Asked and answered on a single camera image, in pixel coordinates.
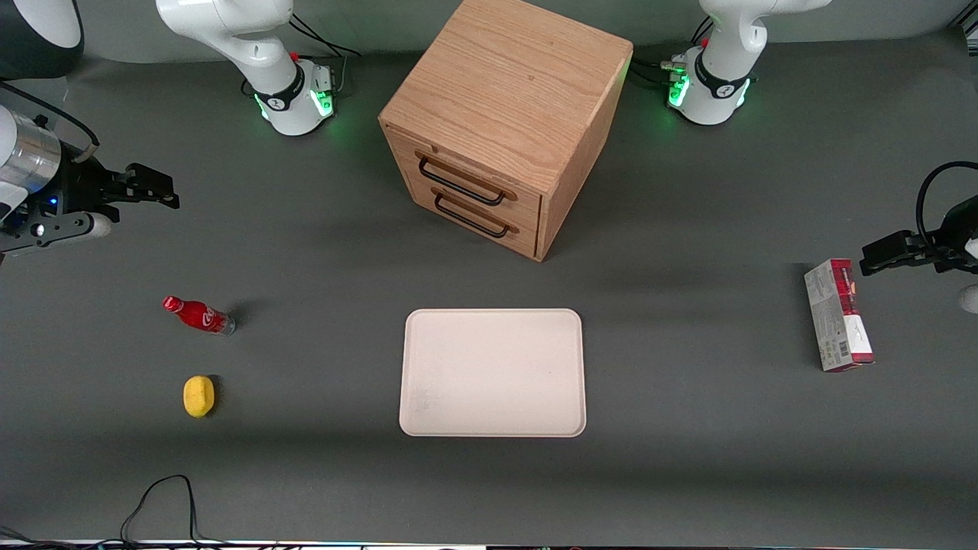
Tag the wooden drawer cabinet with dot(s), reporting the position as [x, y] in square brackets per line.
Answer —
[512, 84]

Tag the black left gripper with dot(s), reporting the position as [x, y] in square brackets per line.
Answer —
[956, 234]

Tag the yellow lemon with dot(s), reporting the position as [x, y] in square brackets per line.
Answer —
[199, 396]

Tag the wooden drawer front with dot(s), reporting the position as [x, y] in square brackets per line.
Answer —
[466, 164]
[489, 229]

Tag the beige rectangular tray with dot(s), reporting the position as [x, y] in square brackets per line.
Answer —
[493, 373]

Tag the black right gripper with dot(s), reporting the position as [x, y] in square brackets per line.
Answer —
[75, 187]

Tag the red and white carton box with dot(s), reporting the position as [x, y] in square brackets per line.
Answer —
[837, 317]

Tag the red coke bottle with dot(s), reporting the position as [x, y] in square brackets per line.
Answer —
[200, 315]

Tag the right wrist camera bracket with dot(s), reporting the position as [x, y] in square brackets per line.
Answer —
[53, 231]

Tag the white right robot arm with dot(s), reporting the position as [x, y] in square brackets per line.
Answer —
[229, 30]

